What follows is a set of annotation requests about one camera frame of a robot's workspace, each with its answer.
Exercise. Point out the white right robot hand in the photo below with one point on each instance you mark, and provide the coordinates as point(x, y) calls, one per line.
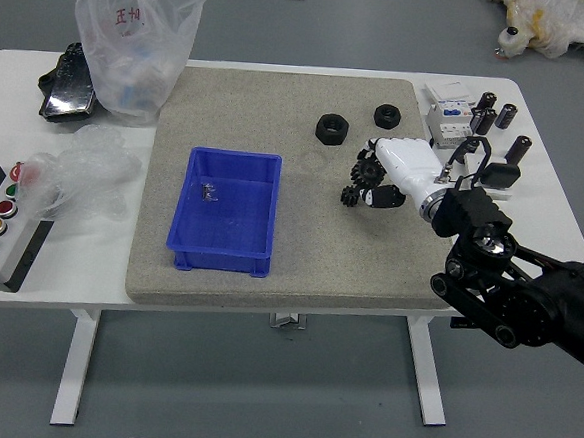
point(409, 159)

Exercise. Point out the big black gear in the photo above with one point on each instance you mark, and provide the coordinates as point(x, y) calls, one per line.
point(368, 173)

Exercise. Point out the small black gear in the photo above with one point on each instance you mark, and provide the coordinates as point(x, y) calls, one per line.
point(349, 197)

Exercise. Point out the big black nut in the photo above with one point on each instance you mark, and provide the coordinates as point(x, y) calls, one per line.
point(332, 129)

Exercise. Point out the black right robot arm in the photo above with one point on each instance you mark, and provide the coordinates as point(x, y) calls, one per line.
point(532, 291)

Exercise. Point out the small black nut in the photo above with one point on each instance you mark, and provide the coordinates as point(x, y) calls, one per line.
point(387, 115)

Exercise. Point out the white box blue label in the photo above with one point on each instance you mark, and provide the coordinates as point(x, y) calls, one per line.
point(448, 92)

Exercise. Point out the blue plastic box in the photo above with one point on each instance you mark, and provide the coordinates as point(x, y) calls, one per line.
point(222, 214)

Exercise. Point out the white circuit breaker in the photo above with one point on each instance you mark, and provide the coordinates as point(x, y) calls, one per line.
point(446, 127)

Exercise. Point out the black capacitor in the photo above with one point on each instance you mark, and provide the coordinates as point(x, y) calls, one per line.
point(477, 121)
point(470, 145)
point(489, 121)
point(488, 100)
point(506, 115)
point(520, 150)

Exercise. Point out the black plug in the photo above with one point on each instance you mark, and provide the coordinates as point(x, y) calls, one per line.
point(500, 174)

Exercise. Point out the grey-brown mat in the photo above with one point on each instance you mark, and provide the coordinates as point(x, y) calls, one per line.
point(280, 103)

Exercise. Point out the black table control panel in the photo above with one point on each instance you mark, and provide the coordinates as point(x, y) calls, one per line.
point(460, 323)

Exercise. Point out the plastic-wrapped plush toy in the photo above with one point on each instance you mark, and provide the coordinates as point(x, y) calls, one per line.
point(556, 22)

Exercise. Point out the small metal clip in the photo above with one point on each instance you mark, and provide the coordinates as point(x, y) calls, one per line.
point(209, 193)

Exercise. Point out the white table leg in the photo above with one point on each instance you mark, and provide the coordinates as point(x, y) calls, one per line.
point(74, 364)
point(426, 374)

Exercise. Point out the white plastic bag red print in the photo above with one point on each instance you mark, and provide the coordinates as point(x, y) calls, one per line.
point(132, 67)

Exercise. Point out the clear bubble wrap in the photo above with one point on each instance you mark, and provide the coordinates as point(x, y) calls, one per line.
point(95, 165)

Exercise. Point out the black plastic tray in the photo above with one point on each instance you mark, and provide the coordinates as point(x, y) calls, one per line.
point(67, 93)

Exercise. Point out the metal bracket under table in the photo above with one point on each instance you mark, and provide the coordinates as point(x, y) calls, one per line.
point(287, 320)

